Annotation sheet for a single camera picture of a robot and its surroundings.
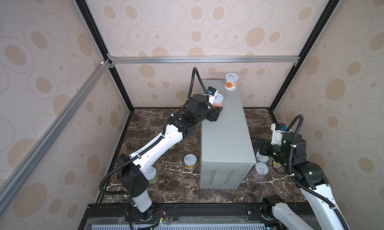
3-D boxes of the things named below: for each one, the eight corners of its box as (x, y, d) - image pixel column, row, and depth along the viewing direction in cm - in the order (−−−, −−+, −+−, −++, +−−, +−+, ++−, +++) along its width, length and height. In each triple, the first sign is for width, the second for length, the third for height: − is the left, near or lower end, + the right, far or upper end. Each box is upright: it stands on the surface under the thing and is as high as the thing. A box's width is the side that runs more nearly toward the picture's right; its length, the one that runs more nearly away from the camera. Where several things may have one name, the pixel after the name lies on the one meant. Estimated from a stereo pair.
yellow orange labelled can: (183, 170, 90) (183, 166, 85) (184, 158, 95) (184, 153, 90) (197, 170, 90) (197, 166, 85) (197, 158, 95) (197, 153, 90)
